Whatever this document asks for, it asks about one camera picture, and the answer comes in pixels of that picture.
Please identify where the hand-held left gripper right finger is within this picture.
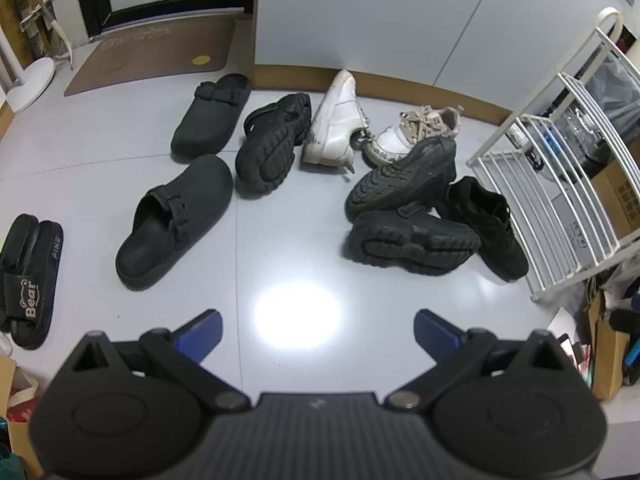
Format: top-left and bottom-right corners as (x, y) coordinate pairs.
(382, 308), (583, 416)

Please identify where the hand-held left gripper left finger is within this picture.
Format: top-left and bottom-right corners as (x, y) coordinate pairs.
(52, 308), (253, 416)

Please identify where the black chunky strap clog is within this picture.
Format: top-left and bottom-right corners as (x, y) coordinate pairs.
(346, 205), (482, 276)
(235, 92), (312, 192)

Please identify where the black lace-up sneaker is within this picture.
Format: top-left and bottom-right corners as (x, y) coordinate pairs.
(345, 136), (457, 221)
(435, 176), (530, 282)

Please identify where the black buckle clog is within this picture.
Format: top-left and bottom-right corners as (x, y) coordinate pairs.
(170, 73), (252, 157)
(115, 155), (234, 292)

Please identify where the white sneaker grey print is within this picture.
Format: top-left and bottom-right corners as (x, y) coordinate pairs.
(361, 105), (462, 169)

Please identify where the white shoe rack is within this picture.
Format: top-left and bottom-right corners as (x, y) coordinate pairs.
(466, 7), (640, 302)

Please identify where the white paper sheet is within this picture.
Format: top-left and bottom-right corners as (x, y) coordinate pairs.
(547, 306), (578, 346)

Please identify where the brown paper bag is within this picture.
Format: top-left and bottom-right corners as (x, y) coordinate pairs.
(585, 290), (631, 401)

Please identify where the red patterned packet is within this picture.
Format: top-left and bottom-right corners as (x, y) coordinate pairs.
(7, 385), (41, 423)

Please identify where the small cardboard box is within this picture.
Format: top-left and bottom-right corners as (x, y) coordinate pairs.
(0, 355), (43, 480)

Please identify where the large water bottle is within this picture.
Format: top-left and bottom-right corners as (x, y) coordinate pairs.
(545, 105), (616, 171)

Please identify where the brown door mat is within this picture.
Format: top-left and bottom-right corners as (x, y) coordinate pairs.
(63, 19), (237, 97)

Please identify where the white fan stand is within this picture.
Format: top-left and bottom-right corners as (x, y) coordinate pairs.
(0, 25), (56, 113)

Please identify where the grey plastic bag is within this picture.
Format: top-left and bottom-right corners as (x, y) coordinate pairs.
(582, 50), (640, 126)

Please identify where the white cabinet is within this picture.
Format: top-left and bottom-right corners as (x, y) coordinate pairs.
(248, 0), (640, 126)

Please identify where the white folded rack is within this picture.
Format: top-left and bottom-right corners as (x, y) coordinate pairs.
(19, 0), (75, 68)

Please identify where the black door frame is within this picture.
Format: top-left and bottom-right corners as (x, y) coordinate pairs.
(75, 0), (261, 43)

